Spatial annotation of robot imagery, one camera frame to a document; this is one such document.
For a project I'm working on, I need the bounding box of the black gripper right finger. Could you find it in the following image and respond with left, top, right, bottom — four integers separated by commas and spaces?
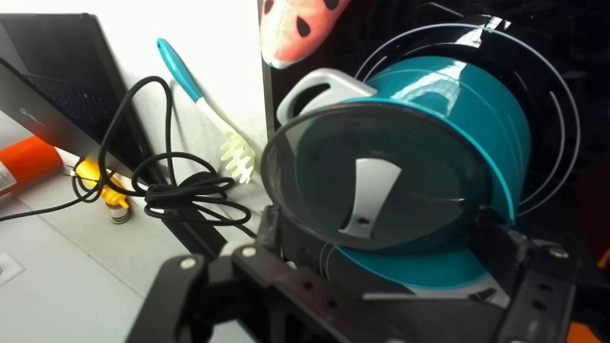
468, 207, 533, 300

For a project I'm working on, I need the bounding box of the coiled black cable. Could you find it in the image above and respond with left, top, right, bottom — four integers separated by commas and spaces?
0, 73, 256, 241

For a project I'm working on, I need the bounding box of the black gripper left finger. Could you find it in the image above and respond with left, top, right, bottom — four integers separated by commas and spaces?
254, 201, 285, 254

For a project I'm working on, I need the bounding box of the teal cooking pot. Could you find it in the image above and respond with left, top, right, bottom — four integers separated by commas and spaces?
274, 52, 533, 300

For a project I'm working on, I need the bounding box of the small yellow object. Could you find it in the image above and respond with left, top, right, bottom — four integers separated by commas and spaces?
73, 155, 134, 224

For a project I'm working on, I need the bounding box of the watermelon plush toy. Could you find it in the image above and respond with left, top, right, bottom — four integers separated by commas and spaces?
256, 0, 352, 70

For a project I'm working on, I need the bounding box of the dish brush teal handle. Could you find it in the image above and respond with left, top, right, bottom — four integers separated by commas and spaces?
153, 35, 260, 186

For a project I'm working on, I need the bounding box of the red orange bottle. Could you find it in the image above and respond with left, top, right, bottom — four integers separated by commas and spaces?
0, 134, 66, 199

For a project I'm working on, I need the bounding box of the glass lid white handle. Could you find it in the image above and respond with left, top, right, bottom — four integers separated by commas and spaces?
258, 102, 491, 256

